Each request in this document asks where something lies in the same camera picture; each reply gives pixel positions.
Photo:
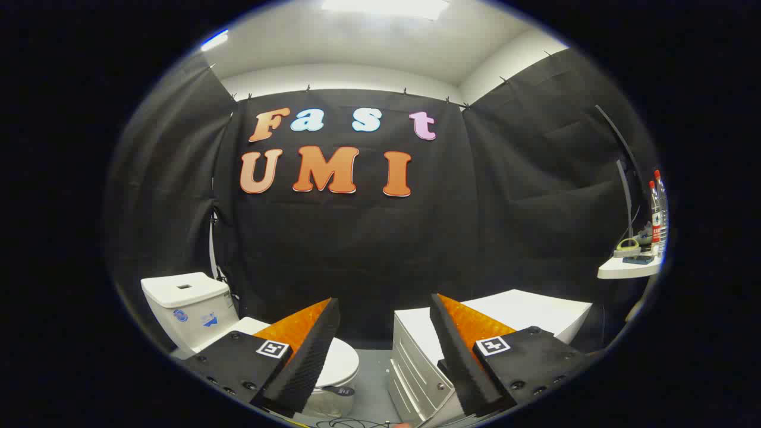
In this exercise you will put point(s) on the clear bottle red label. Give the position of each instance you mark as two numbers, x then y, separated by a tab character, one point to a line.
663	208
654	220

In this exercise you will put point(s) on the white water pipe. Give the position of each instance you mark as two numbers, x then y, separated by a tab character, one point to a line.
212	249

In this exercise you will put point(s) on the small ceiling light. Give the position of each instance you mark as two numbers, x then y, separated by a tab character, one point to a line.
214	40

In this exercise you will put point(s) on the white drawer cabinet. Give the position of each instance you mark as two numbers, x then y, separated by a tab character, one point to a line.
416	351

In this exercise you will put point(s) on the ceiling light panel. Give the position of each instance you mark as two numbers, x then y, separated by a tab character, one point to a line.
386	7

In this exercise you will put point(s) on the dark phone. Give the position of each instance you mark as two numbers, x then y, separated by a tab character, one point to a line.
638	260

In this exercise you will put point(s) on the dark curved panel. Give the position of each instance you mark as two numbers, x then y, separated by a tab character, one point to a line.
624	178

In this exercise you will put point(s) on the white toilet with tank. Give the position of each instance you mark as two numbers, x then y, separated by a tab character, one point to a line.
190	303

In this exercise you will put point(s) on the black backdrop cloth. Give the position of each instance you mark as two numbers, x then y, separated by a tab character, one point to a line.
357	249

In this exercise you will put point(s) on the white toilet lid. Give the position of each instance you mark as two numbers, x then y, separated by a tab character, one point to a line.
342	359

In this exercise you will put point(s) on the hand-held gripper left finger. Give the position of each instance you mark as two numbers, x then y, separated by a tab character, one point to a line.
309	356

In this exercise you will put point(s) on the tape roll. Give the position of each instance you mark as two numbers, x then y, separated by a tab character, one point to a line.
627	246

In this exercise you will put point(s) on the white side shelf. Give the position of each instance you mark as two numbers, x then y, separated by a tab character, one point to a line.
624	270

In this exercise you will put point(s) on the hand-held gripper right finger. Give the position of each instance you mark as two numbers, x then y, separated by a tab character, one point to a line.
455	356

